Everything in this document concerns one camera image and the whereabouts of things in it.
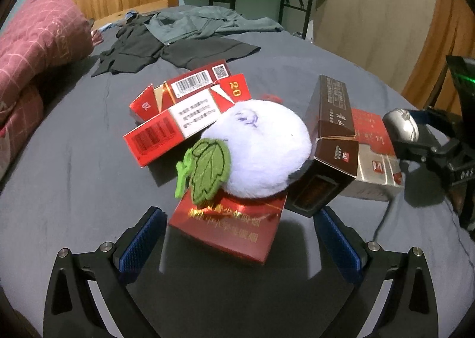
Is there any blue cloth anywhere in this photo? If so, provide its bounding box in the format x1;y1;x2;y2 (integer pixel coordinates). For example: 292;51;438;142
97;9;151;32

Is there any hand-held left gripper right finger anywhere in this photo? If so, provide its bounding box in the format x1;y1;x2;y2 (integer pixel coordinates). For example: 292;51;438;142
313;207;440;338

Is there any white plush toy green leaf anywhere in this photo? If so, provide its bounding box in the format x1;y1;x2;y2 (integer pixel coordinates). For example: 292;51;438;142
174;98;312;207

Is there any silver computer mouse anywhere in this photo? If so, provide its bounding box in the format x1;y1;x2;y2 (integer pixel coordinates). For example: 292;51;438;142
382;108;420;143

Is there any black clothing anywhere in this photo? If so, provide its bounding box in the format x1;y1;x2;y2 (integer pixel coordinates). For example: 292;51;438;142
91;17;262;77

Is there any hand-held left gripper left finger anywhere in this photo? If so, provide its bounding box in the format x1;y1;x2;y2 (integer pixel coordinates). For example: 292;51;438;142
44;206;167;338

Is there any red silver carton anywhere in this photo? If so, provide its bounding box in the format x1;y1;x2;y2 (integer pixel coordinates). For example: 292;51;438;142
339;108;405;202

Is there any glossy red cigarette box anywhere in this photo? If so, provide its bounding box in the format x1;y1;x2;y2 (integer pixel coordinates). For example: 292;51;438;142
168;189;288;266

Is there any pink quilt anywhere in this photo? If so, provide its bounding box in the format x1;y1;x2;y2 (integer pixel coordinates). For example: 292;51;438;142
0;0;95;183

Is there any mouse cable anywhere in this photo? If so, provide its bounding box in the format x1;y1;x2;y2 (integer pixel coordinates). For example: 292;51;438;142
373;197;396;240

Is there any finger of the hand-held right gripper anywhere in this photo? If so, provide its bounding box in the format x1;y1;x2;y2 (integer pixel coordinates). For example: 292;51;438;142
391;138;464;173
406;106;464;138

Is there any red carton with barcode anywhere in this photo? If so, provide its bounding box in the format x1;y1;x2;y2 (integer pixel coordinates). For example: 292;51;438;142
129;59;232;124

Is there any dark brown carton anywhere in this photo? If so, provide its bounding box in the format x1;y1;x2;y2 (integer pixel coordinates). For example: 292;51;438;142
287;75;360;218

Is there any red white flattened carton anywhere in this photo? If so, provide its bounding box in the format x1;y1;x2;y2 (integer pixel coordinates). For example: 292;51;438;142
123;74;253;168

